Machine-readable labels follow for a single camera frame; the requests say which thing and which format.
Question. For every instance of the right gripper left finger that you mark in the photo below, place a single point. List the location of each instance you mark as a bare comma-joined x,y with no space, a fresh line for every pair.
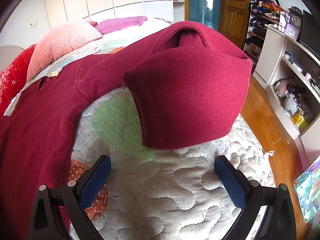
46,221

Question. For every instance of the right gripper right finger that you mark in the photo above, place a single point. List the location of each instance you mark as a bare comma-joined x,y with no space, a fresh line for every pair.
279,219

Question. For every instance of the dark red sweater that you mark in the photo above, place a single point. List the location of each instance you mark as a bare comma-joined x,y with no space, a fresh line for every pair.
188,82

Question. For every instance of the clothes rack with clothes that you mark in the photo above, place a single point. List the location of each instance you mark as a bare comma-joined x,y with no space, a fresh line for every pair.
261,14

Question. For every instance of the colourful box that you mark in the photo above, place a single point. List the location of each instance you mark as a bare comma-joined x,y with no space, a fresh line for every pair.
307,189

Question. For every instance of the heart patterned quilt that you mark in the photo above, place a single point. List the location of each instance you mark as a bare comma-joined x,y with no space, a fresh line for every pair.
152,193

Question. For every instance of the red floral bolster pillow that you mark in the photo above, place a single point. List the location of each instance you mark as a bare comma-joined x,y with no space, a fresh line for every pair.
14,77

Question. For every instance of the white shelf unit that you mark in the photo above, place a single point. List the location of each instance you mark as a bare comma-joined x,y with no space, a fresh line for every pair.
284,61

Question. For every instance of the round beige headboard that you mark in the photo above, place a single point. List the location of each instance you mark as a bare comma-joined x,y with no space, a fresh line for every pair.
8,54

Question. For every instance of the pink waffle pillow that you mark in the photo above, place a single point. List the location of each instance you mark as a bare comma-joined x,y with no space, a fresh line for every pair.
60,41

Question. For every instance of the black tv screen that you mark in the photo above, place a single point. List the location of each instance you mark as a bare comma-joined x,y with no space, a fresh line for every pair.
309,34

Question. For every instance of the magenta blanket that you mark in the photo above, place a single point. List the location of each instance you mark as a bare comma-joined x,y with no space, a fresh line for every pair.
113,25

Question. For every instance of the round alarm clock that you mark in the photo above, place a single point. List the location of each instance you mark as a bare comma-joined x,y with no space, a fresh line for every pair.
296,17

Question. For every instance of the white glossy wardrobe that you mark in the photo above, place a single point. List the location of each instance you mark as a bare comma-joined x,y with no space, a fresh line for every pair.
60,11

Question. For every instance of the wooden door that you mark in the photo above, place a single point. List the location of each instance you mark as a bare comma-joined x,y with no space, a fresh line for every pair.
234,20

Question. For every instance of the wall socket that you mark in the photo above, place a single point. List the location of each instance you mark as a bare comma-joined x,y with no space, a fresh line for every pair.
33,24

